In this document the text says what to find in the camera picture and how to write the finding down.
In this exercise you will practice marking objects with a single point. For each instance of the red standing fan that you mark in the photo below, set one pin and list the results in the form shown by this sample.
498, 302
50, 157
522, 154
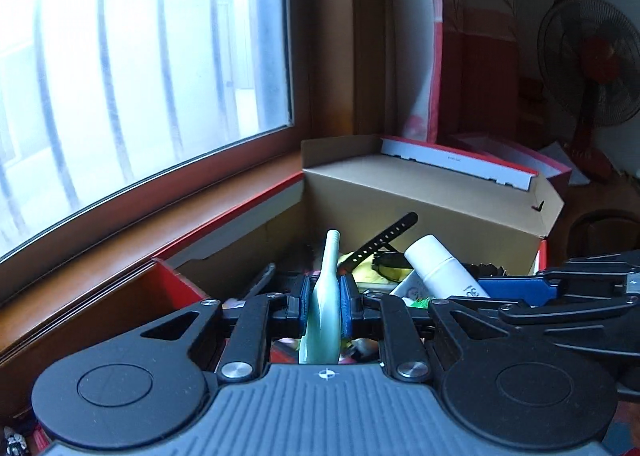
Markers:
590, 66

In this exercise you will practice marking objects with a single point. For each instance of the red cardboard shoe box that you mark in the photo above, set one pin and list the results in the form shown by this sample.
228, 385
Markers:
425, 206

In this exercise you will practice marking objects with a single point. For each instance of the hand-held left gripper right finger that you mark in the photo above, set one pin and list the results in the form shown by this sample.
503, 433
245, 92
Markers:
347, 306

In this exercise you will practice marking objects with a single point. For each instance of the small grey toy figure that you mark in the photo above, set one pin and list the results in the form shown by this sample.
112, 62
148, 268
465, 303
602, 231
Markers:
15, 442

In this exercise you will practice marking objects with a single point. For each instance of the frosted glass window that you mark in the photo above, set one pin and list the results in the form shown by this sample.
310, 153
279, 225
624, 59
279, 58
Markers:
130, 66

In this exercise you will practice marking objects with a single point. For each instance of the yellow plush toy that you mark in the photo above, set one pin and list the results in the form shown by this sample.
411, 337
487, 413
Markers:
357, 270

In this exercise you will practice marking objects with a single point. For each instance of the row of window bars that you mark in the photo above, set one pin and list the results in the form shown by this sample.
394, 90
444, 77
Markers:
107, 81

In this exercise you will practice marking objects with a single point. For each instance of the pale green plastic bottle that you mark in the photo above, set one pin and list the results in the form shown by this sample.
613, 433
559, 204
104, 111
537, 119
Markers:
322, 316

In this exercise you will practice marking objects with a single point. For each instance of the black toothed hair clip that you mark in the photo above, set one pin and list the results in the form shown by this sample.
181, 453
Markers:
487, 270

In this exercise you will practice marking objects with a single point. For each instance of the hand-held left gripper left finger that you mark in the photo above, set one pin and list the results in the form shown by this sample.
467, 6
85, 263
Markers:
305, 306

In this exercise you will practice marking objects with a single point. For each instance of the white curtain red hem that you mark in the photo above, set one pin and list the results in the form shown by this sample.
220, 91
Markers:
422, 61

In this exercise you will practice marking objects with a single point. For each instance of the red printed packet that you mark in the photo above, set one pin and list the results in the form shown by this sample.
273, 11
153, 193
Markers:
40, 438

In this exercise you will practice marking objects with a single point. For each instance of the wooden window sill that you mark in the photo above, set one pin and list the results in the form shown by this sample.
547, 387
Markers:
125, 256

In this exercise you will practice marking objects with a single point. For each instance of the white plastic bottle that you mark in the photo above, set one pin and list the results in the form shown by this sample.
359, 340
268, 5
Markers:
442, 268

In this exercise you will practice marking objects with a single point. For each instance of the pink red box lid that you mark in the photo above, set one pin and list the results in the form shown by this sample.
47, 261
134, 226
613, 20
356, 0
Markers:
510, 154

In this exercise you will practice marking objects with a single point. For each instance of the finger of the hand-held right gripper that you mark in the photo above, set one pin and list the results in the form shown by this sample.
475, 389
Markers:
520, 292
600, 326

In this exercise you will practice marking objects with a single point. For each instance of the small white printed box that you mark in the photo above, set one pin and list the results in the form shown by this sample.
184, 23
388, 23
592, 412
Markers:
407, 288

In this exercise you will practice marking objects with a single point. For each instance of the dark round object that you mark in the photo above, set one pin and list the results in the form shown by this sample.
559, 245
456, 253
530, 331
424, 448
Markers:
600, 236

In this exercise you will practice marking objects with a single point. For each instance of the floral red beige curtain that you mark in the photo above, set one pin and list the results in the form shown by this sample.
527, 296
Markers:
480, 36

